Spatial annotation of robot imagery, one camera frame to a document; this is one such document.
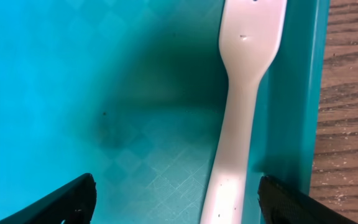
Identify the white plastic fork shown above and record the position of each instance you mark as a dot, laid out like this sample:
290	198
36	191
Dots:
249	38

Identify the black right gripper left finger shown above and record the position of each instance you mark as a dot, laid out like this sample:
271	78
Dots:
73	203

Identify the teal plastic tray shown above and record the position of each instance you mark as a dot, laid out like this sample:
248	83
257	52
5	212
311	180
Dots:
131	91

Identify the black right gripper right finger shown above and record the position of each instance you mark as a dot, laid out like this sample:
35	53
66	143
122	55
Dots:
282	204

